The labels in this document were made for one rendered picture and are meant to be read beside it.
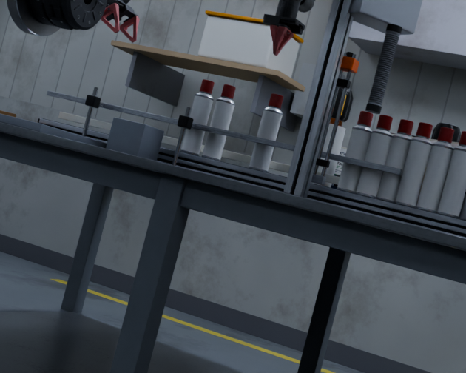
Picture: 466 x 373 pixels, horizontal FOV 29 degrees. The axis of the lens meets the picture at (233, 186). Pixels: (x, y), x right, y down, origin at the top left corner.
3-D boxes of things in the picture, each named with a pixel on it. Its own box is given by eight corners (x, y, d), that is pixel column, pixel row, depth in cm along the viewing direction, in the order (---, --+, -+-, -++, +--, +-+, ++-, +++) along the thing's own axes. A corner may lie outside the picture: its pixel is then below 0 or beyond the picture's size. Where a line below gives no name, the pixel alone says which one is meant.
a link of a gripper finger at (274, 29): (272, 56, 252) (281, 24, 252) (295, 61, 248) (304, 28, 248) (262, 50, 245) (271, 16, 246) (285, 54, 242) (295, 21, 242)
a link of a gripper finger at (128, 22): (147, 38, 268) (137, 11, 270) (134, 31, 261) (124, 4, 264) (129, 49, 270) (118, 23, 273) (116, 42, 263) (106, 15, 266)
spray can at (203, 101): (202, 158, 246) (220, 84, 247) (193, 155, 242) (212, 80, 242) (186, 153, 249) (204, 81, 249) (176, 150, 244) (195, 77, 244)
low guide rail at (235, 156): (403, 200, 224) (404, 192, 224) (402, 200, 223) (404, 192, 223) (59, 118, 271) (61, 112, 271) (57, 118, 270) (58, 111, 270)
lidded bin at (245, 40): (293, 84, 547) (304, 40, 547) (266, 68, 511) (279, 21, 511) (223, 71, 569) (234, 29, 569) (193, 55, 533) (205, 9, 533)
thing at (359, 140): (359, 195, 227) (379, 116, 227) (353, 193, 222) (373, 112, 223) (339, 191, 229) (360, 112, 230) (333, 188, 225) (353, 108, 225)
